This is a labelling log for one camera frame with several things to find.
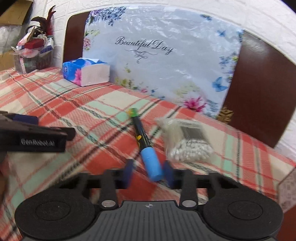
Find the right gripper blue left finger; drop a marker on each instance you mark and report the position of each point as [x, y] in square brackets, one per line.
[127, 172]

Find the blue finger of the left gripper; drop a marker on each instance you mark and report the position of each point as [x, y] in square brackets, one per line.
[33, 120]

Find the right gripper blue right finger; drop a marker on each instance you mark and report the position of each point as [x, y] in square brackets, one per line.
[169, 175]

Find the black marker blue cap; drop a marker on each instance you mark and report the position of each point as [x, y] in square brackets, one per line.
[148, 154]

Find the bag of white beads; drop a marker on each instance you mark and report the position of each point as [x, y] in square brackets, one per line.
[184, 140]

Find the person's left hand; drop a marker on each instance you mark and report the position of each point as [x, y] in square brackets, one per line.
[4, 176]

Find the red plaid bed sheet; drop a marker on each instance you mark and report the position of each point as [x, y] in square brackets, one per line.
[105, 139]

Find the basket with feathers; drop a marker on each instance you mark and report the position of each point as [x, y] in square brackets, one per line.
[35, 50]

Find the blue tissue pack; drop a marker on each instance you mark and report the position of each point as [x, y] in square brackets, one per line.
[85, 72]

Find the brown cardboard box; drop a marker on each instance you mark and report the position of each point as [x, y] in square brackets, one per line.
[16, 14]

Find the floral plastic pillow bag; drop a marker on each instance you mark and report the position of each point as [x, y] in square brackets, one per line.
[185, 57]

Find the dark brown wooden headboard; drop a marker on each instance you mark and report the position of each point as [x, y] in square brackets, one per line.
[261, 99]

